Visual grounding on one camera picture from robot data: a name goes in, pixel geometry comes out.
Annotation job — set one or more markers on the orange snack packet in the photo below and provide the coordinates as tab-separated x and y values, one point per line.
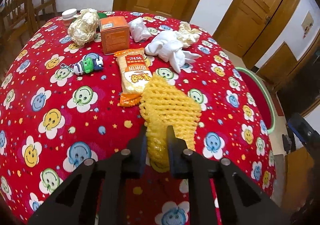
135	75

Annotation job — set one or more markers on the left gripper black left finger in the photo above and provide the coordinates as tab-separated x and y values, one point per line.
95	191

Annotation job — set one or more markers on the green clover-shaped container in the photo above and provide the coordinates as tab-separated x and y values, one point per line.
101	15

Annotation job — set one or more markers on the wall notice paper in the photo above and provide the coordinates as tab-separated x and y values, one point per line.
307	24

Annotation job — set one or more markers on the cream paper ball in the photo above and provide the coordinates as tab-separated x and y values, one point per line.
83	29

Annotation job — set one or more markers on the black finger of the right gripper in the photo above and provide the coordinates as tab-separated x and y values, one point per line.
306	134

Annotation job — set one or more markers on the wooden door right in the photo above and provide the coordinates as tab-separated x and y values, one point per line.
250	27

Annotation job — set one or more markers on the cream paper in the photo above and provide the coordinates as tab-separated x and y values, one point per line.
186	35

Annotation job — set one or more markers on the wooden dining chair near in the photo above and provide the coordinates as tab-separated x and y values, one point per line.
17	17

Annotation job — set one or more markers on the yellow foam net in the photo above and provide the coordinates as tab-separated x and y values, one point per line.
163	105

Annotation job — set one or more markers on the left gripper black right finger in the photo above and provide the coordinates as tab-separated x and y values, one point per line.
219	190

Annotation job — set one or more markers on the red bin with green rim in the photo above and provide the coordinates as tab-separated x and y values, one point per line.
260	96

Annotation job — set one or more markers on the small wooden cabinet door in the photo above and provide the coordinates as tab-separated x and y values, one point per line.
278	66

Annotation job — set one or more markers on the white plastic bag piece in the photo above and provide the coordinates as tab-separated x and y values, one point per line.
139	31

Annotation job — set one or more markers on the dark open doorway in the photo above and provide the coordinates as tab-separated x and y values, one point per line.
301	93

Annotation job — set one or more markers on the red smiley flower tablecloth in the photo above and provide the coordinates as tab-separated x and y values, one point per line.
52	119

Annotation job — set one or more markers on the green toy keychain figure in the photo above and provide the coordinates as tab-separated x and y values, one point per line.
89	63

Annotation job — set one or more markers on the white tissue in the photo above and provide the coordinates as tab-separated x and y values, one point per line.
169	49

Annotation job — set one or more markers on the white-lidded orange jar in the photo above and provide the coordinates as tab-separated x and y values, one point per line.
68	16

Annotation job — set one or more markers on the orange cardboard box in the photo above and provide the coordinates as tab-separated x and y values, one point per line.
115	34

